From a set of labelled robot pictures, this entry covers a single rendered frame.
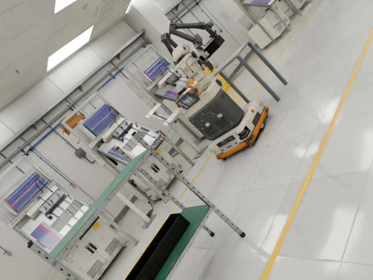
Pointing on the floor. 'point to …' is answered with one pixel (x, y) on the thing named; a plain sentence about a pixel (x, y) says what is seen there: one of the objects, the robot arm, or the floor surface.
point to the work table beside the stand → (248, 70)
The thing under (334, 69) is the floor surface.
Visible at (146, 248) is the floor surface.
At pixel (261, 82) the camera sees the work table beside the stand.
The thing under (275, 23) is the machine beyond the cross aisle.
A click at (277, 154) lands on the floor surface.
